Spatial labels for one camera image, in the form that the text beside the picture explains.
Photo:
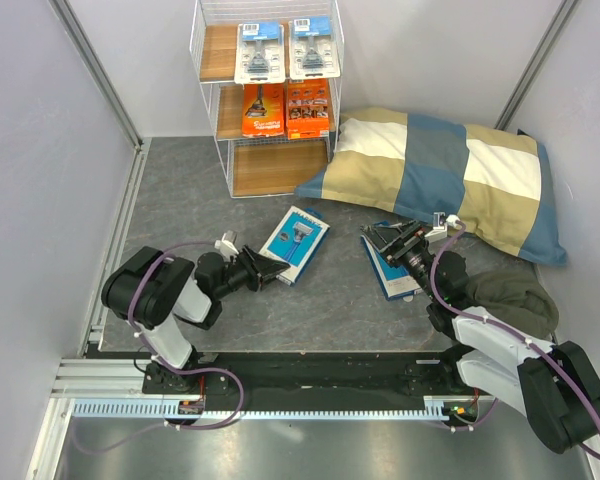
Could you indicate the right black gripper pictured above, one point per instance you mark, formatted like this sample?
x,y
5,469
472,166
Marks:
x,y
395,241

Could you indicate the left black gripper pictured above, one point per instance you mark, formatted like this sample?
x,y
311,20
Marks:
x,y
259,268

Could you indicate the blue razor box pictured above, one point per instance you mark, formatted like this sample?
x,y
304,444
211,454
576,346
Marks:
x,y
295,241
395,283

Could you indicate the orange razor box back-side up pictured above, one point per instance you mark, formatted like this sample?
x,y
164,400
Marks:
x,y
307,109

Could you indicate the orange Gillette Fusion box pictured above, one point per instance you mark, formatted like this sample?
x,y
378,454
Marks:
x,y
263,110

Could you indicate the clear blister razor pack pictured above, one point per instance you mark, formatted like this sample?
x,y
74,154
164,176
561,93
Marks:
x,y
312,49
260,53

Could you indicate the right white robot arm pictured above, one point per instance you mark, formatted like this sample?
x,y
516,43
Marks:
x,y
554,386

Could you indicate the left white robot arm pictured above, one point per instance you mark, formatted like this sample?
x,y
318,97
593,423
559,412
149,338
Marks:
x,y
154,290

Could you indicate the middle wooden shelf board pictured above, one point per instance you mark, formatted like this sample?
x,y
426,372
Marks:
x,y
230,109

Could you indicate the top wooden shelf board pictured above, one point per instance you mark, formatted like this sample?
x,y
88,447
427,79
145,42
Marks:
x,y
213,50

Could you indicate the blue beige checkered pillow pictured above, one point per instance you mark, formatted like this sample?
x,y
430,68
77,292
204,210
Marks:
x,y
499,184

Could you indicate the olive green cloth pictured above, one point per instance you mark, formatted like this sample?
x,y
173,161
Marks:
x,y
516,298

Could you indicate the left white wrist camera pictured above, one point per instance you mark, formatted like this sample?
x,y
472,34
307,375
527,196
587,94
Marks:
x,y
226,245

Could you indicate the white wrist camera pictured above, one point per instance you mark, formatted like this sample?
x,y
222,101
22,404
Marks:
x,y
440,226
226,245

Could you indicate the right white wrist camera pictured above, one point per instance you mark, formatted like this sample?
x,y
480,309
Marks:
x,y
440,226

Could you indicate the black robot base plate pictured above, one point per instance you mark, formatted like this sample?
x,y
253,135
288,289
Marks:
x,y
320,381

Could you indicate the grey slotted cable duct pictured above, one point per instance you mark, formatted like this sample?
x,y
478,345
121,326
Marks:
x,y
432,410

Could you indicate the white wire shelf unit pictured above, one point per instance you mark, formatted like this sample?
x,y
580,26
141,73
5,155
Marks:
x,y
207,13

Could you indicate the left aluminium frame post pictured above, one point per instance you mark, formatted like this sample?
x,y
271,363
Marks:
x,y
89,56

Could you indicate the aluminium frame post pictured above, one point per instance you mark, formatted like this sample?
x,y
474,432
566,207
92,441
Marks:
x,y
557,25
89,56

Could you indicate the right aluminium frame post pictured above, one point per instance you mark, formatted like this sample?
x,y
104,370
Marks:
x,y
557,25

